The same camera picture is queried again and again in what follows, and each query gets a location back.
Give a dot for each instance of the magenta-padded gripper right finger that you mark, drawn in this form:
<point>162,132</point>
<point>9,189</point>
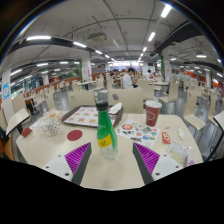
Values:
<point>147,159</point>

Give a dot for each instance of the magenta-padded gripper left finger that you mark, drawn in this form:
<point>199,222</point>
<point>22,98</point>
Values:
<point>77,158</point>

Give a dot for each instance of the flat round red coaster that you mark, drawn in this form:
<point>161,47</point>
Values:
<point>74,135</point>

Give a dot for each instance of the small red sauce packet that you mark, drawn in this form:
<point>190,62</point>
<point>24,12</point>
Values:
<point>165,137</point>

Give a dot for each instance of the colourful printed paper sheet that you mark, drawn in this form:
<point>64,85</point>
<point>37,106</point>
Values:
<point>138,131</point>

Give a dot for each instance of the clear plastic wrapper bag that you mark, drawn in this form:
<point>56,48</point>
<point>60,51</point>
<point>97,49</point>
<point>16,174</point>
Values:
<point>179,152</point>

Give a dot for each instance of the green plastic drink bottle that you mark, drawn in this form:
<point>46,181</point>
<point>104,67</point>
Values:
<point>106,133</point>

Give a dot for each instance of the white dotted mug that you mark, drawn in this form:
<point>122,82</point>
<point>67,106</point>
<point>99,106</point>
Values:
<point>52,126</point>

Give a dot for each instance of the small white packet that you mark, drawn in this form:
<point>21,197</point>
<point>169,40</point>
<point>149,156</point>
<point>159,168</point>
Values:
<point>181,133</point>

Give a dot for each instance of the dark food tray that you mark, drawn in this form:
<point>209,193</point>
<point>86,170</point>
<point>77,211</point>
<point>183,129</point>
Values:
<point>87,116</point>

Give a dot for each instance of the red paper cup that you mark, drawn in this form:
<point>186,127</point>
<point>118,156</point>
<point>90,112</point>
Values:
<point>153,113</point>

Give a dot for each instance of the beige chair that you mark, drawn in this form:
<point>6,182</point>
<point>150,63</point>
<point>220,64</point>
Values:
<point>81,99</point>
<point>128,100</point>
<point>190,111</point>

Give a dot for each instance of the crumpled white napkin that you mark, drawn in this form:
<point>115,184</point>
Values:
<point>115,108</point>

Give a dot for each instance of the person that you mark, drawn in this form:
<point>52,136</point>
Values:
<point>128,79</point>

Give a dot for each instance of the group of ceiling lights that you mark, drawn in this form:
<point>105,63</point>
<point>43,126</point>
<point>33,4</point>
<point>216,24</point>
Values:
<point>110,43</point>

